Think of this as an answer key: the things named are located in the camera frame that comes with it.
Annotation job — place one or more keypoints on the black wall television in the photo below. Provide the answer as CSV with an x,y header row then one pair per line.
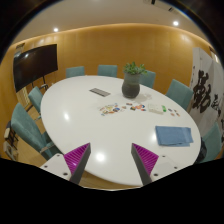
x,y
34,64

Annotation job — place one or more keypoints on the teal chair back middle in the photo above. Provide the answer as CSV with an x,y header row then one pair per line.
x,y
107,70

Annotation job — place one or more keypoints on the white calligraphy banner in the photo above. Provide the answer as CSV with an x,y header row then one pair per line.
x,y
207,84

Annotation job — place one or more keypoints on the teal chair back left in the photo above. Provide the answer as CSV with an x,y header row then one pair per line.
x,y
75,71

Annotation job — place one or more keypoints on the grey table cover plate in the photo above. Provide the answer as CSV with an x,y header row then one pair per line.
x,y
99,92

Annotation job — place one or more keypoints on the blue folded towel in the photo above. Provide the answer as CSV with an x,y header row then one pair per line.
x,y
173,136

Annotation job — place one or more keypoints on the teal chair near left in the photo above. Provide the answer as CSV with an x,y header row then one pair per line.
x,y
26,128

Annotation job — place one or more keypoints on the teal chair near right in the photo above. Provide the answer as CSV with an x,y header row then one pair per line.
x,y
211,144

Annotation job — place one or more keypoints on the teal chair back right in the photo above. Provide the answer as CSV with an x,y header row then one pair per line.
x,y
148,79

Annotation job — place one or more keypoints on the small stickers right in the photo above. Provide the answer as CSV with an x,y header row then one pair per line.
x,y
173,112

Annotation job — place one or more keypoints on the white card with green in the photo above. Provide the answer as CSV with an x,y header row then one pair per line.
x,y
159,109

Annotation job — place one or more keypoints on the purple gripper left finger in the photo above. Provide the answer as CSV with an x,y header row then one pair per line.
x,y
76,161

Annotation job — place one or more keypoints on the colourful sticker cluster left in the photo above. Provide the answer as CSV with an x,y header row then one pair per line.
x,y
109,109

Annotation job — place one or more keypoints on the teal chair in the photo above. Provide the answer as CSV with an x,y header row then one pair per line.
x,y
211,144
35,97
148,79
179,93
75,71
107,70
26,128

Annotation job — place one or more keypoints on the colourful sticker cluster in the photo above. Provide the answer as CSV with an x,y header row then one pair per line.
x,y
133,107
109,109

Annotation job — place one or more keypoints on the potted green plant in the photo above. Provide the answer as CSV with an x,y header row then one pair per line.
x,y
131,82

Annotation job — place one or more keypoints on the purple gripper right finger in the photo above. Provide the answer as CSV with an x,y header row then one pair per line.
x,y
145,160

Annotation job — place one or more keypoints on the teal chair far left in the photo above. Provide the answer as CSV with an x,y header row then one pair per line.
x,y
35,97

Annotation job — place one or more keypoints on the colourful sticker cluster middle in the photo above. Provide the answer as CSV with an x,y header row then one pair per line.
x,y
133,107

